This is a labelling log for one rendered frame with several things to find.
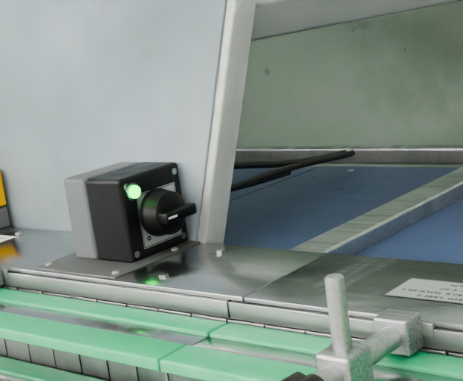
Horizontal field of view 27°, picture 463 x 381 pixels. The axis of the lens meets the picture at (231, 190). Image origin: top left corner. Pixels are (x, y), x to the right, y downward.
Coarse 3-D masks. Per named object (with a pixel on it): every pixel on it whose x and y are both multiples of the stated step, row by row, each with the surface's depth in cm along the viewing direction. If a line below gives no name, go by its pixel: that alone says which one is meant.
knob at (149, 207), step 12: (156, 192) 88; (168, 192) 87; (144, 204) 87; (156, 204) 86; (168, 204) 87; (180, 204) 88; (192, 204) 88; (144, 216) 87; (156, 216) 86; (168, 216) 86; (180, 216) 87; (144, 228) 88; (156, 228) 87; (168, 228) 87; (180, 228) 88
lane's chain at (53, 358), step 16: (16, 288) 92; (112, 304) 83; (128, 304) 82; (224, 320) 74; (240, 320) 74; (352, 336) 67; (0, 352) 96; (16, 352) 94; (32, 352) 92; (48, 352) 91; (64, 352) 89; (432, 352) 63; (64, 368) 90; (80, 368) 88; (96, 368) 87; (112, 368) 85; (128, 368) 84; (144, 368) 82
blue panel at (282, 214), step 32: (256, 192) 122; (288, 192) 119; (320, 192) 116; (352, 192) 114; (384, 192) 111; (256, 224) 105; (288, 224) 103; (320, 224) 101; (416, 224) 95; (448, 224) 94; (384, 256) 86; (416, 256) 84; (448, 256) 83
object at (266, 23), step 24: (264, 0) 94; (288, 0) 96; (312, 0) 100; (336, 0) 103; (360, 0) 107; (384, 0) 111; (408, 0) 116; (432, 0) 121; (456, 0) 126; (264, 24) 95; (288, 24) 98; (312, 24) 101; (336, 24) 105
